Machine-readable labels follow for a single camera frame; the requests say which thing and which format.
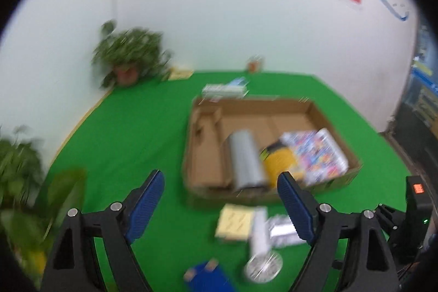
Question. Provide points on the yellow cloth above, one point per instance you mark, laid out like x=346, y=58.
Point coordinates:
x=179, y=74

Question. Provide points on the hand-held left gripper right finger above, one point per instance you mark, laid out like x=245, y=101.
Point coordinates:
x=296, y=210

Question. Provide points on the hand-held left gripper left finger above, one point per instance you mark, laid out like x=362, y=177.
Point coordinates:
x=147, y=206

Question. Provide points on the silver metal tin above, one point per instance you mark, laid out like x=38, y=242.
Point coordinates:
x=244, y=162

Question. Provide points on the white spray bottle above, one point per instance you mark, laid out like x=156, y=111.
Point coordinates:
x=259, y=234

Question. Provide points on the glass jar with orange label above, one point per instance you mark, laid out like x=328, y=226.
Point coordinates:
x=255, y=64

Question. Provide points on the pastel puzzle cube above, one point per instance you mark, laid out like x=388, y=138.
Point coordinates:
x=234, y=222

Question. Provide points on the colourful printed packet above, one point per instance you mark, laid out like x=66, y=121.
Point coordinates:
x=318, y=155

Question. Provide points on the large shallow cardboard box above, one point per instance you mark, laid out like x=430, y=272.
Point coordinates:
x=253, y=121

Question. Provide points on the glass door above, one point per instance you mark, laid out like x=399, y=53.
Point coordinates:
x=422, y=100

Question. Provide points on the large leaf green plant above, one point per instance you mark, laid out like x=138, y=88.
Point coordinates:
x=20, y=158

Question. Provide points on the white grey plastic gadget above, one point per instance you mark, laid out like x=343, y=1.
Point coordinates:
x=282, y=230

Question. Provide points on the narrow cardboard insert tray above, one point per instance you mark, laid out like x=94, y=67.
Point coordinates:
x=208, y=158

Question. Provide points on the phone in blue case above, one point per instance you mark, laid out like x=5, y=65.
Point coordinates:
x=237, y=82

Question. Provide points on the yellow label jar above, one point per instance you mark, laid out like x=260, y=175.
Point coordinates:
x=279, y=160

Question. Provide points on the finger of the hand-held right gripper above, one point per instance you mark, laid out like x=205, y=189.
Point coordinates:
x=393, y=220

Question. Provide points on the green tablecloth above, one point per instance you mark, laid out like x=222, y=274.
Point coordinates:
x=130, y=127

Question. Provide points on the potted plant in red pot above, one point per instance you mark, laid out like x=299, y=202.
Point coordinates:
x=126, y=73

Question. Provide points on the flat white green box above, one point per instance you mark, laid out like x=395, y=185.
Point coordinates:
x=219, y=92

